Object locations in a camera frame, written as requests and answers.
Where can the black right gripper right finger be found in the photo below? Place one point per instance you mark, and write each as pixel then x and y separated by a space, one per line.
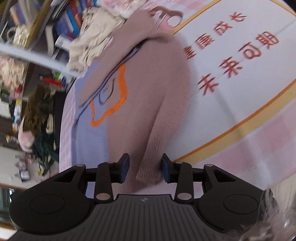
pixel 180 173

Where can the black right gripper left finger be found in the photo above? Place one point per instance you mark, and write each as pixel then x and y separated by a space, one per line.
pixel 106 175

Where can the purple and brown knit sweater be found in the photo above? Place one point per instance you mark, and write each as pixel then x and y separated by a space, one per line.
pixel 132 100

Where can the pink checkered cartoon mat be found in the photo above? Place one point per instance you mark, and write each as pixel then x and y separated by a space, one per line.
pixel 241 110

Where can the pink plush hat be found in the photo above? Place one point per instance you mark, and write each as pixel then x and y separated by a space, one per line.
pixel 25 139

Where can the olive green jacket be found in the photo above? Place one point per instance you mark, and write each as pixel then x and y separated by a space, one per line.
pixel 39 106

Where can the red bottle white cap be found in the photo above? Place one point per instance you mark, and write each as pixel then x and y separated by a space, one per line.
pixel 51 81

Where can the cream crumpled garment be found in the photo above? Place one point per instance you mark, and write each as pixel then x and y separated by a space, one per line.
pixel 95 32

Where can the row of colourful books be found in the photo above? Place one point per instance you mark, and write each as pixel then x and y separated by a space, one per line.
pixel 64 20

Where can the white bookshelf frame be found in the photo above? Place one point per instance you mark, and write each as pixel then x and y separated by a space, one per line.
pixel 37 58

